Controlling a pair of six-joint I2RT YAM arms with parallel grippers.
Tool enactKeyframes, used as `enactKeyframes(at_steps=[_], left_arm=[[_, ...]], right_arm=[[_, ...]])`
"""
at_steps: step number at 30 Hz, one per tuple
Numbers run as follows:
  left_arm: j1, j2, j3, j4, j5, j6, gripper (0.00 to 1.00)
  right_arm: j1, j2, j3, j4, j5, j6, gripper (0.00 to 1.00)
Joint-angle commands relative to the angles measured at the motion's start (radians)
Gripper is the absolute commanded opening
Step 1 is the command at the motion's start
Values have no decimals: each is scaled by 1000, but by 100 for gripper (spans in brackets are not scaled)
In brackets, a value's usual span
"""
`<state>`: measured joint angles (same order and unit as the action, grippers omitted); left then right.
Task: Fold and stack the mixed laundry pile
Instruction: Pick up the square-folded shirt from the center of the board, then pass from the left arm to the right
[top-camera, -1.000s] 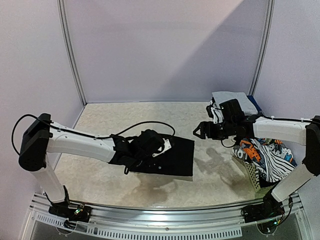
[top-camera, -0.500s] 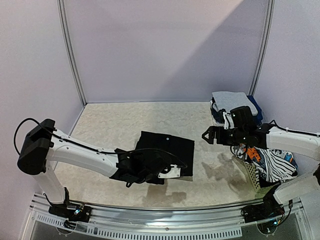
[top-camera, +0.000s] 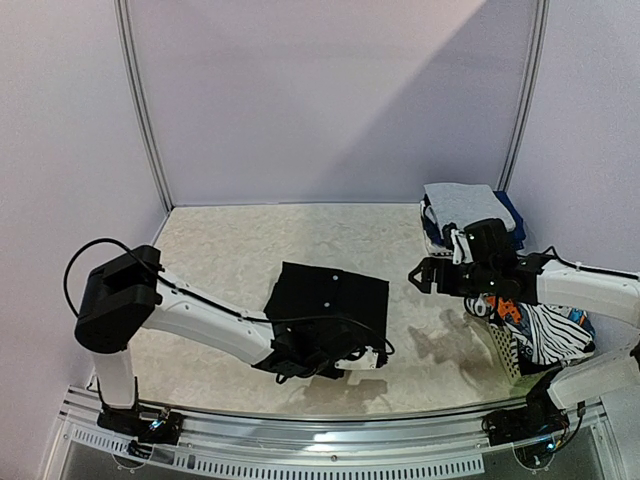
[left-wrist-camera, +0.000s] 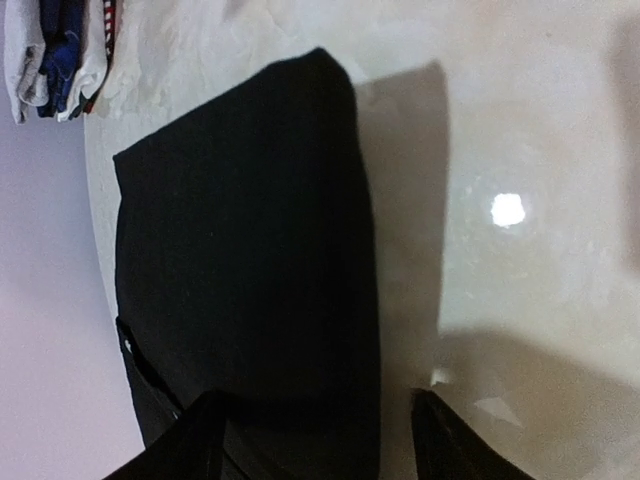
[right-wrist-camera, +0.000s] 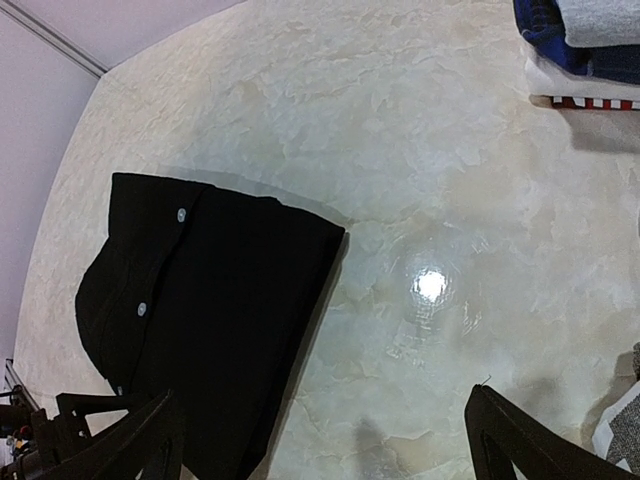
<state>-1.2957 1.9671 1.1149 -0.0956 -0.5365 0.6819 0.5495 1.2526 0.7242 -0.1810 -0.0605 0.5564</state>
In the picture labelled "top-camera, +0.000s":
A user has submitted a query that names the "grey tank top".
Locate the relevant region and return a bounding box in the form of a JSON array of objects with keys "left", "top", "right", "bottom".
[{"left": 424, "top": 182, "right": 516, "bottom": 232}]

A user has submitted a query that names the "right aluminium corner post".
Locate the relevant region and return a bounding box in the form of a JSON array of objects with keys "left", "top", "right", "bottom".
[{"left": 497, "top": 0, "right": 550, "bottom": 191}]

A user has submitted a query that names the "colourful graphic print garment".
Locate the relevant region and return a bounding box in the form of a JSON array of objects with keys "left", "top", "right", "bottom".
[{"left": 464, "top": 295, "right": 564, "bottom": 375}]

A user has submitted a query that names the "white perforated laundry basket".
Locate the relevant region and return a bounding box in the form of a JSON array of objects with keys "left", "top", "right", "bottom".
[{"left": 488, "top": 323, "right": 540, "bottom": 389}]

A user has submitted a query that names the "aluminium front rail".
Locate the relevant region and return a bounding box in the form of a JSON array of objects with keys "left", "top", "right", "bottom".
[{"left": 43, "top": 387, "right": 629, "bottom": 479}]

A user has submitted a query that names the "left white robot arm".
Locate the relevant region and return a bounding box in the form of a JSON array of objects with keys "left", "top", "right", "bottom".
[{"left": 74, "top": 245, "right": 387, "bottom": 434}]

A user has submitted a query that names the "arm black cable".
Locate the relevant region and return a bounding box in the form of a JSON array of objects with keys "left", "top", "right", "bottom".
[
  {"left": 63, "top": 238, "right": 396, "bottom": 386},
  {"left": 542, "top": 244, "right": 640, "bottom": 279}
]

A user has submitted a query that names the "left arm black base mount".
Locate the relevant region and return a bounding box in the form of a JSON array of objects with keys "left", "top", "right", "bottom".
[{"left": 97, "top": 395, "right": 185, "bottom": 445}]

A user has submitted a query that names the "folded blue garment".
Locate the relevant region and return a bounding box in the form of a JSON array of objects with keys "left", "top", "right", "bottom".
[{"left": 420, "top": 183, "right": 524, "bottom": 250}]

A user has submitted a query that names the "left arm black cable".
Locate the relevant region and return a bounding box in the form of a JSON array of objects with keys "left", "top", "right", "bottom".
[{"left": 63, "top": 238, "right": 396, "bottom": 386}]

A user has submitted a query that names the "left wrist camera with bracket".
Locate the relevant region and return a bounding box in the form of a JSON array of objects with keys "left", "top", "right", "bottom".
[{"left": 334, "top": 346, "right": 389, "bottom": 371}]

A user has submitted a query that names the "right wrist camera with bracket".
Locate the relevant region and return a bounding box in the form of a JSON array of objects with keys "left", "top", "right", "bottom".
[{"left": 442, "top": 218, "right": 516, "bottom": 265}]

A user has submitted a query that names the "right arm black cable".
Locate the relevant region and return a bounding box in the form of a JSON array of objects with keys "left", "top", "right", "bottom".
[{"left": 542, "top": 244, "right": 640, "bottom": 279}]

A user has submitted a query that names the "aluminium corner post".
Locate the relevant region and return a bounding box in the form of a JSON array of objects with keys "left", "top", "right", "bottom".
[
  {"left": 114, "top": 0, "right": 175, "bottom": 214},
  {"left": 497, "top": 0, "right": 550, "bottom": 191}
]

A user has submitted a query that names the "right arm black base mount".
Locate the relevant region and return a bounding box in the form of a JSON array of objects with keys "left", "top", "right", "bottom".
[{"left": 481, "top": 387, "right": 586, "bottom": 453}]

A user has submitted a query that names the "black white striped garment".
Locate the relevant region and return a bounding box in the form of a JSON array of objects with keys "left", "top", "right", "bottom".
[{"left": 519, "top": 304, "right": 596, "bottom": 366}]

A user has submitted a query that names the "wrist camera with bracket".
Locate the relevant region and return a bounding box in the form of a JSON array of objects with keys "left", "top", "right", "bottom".
[
  {"left": 334, "top": 346, "right": 389, "bottom": 371},
  {"left": 442, "top": 218, "right": 516, "bottom": 265}
]

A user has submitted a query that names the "left aluminium corner post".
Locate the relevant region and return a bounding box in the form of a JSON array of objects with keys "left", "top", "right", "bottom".
[{"left": 114, "top": 0, "right": 175, "bottom": 214}]

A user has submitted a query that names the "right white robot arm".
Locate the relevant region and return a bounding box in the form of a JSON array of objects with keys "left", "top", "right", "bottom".
[{"left": 408, "top": 253, "right": 639, "bottom": 436}]

